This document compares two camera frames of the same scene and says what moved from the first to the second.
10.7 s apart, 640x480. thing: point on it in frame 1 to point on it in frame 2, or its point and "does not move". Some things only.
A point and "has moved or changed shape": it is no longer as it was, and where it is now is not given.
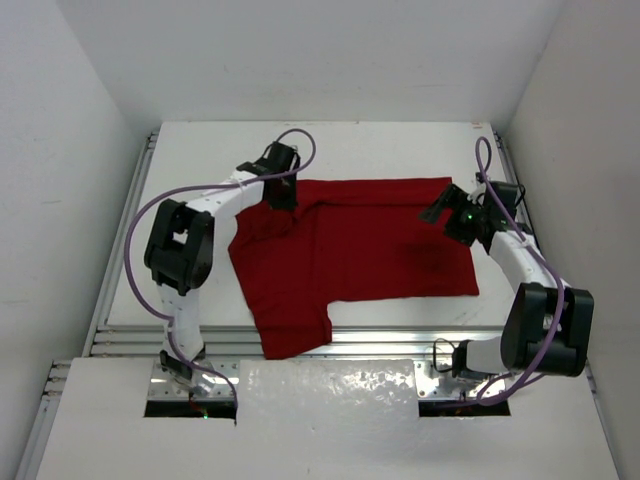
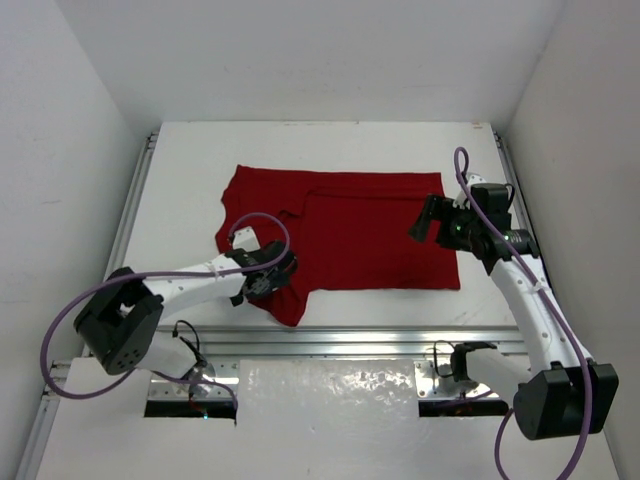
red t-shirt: (345, 240) has moved or changed shape
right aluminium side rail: (510, 175) does not move
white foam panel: (327, 392) does not move
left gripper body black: (282, 195) to (270, 279)
